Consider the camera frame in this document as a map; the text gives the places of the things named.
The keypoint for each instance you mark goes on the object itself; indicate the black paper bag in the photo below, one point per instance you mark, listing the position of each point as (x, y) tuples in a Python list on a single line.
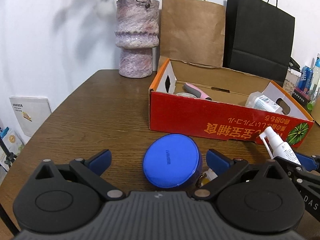
[(258, 39)]

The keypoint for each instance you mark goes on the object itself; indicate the clear tape roll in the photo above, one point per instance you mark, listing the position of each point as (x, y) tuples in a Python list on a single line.
[(189, 95)]

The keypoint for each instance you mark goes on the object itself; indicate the blue drink can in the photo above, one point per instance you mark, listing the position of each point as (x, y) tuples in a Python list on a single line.
[(304, 81)]

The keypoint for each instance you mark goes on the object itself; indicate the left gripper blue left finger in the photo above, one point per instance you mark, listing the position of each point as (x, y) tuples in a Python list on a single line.
[(89, 172)]

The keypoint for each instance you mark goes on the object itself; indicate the red cardboard pumpkin box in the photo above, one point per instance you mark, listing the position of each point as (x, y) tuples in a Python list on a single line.
[(226, 116)]

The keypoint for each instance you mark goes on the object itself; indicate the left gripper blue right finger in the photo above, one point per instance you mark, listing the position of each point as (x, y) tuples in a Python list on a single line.
[(228, 172)]

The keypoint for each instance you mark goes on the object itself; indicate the cream yellow plug adapter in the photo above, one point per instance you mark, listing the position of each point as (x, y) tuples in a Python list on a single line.
[(205, 178)]

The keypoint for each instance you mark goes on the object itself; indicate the cotton buds plastic box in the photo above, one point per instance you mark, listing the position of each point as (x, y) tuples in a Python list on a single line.
[(258, 100)]

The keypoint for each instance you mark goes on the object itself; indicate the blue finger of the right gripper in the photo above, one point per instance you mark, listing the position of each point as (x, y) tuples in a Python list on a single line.
[(311, 163), (306, 182)]

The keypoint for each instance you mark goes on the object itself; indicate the dark red box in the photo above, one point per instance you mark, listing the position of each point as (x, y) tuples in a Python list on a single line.
[(301, 97)]

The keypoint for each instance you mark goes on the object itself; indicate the clear blue-capped bottle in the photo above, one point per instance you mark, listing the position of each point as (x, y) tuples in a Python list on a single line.
[(315, 79)]

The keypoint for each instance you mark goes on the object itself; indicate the blue round lidded jar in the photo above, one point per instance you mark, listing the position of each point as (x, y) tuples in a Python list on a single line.
[(172, 161)]

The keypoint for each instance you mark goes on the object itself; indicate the pink handled pet brush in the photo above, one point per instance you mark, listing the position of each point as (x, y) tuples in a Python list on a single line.
[(192, 89)]

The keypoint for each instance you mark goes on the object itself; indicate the white spray bottle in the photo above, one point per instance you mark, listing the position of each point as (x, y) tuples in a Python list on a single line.
[(276, 147)]

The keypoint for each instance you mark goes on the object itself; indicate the white booklet against wall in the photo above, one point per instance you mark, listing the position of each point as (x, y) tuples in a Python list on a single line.
[(31, 112)]

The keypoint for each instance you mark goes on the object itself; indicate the brown paper bag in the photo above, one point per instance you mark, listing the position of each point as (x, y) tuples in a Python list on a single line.
[(193, 31)]

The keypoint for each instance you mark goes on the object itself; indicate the pink textured ceramic vase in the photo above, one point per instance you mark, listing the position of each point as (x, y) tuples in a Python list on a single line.
[(136, 35)]

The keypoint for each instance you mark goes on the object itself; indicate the clear container with seeds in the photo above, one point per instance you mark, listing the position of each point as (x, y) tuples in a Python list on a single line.
[(293, 74)]

